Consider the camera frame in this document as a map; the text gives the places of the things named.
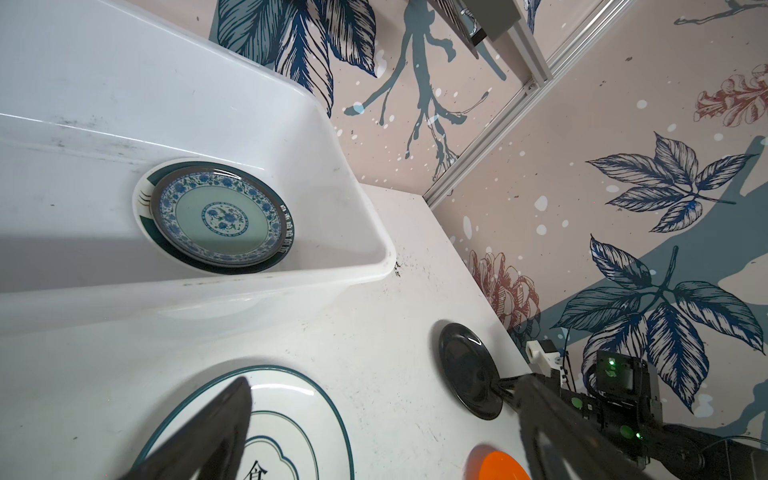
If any black plate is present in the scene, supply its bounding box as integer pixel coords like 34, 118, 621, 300
438, 322, 504, 421

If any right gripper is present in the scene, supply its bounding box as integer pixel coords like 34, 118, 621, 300
494, 350, 663, 456

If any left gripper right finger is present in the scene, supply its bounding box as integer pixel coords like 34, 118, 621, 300
512, 374, 660, 479

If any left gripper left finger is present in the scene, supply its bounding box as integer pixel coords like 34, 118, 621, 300
123, 377, 252, 480

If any blue green patterned plate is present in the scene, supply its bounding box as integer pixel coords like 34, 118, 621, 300
149, 166, 288, 269

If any orange plate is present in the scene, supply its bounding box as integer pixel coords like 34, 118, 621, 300
463, 444, 531, 480

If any white plate with flower outline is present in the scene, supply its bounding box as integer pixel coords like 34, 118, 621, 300
134, 365, 355, 479

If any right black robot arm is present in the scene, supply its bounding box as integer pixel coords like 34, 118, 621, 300
488, 350, 767, 479

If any white plastic bin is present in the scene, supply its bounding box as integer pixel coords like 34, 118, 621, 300
1, 1, 395, 336

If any white plate green rim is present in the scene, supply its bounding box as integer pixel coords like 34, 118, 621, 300
131, 158, 296, 276

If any black hanging basket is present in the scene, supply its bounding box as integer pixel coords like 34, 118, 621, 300
428, 0, 523, 57

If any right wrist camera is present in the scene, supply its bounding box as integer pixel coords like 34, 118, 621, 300
525, 339, 564, 387

